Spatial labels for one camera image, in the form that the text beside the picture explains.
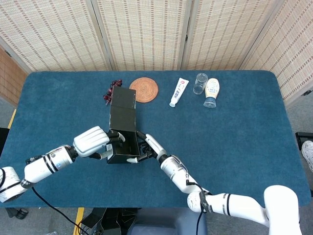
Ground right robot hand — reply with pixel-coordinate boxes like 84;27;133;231
126;131;168;164

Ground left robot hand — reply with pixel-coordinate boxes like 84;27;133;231
72;126;127;161

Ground black cardboard box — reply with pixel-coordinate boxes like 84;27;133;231
106;87;142;165

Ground blue carpeted table surface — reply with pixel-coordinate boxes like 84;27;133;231
0;70;312;209

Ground dark red grape bunch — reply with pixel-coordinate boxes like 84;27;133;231
102;79;123;106

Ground round woven orange coaster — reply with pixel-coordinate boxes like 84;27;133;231
129;77;159;103

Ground white toothpaste tube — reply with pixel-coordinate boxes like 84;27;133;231
169;77;191;108

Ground blue grey seat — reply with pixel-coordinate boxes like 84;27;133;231
127;208;208;235

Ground clear drinking glass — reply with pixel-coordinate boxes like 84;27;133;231
193;72;208;95

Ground cream squeeze sauce bottle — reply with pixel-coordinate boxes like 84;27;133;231
203;77;220;108

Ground black cartons on floor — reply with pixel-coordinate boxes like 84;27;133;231
80;207;142;235

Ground black furniture piece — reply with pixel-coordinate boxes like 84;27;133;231
0;127;10;157

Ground brown woven screen panel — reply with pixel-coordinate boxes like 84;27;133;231
0;46;28;106

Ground beige woven folding screen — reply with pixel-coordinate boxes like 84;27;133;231
0;0;313;103

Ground white sneaker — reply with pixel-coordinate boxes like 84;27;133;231
300;141;313;173

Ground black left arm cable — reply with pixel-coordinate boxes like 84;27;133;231
31;187;84;235

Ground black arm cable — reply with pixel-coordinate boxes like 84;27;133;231
31;187;84;235
185;178;211;235

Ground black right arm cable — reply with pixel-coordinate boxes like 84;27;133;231
185;178;211;235

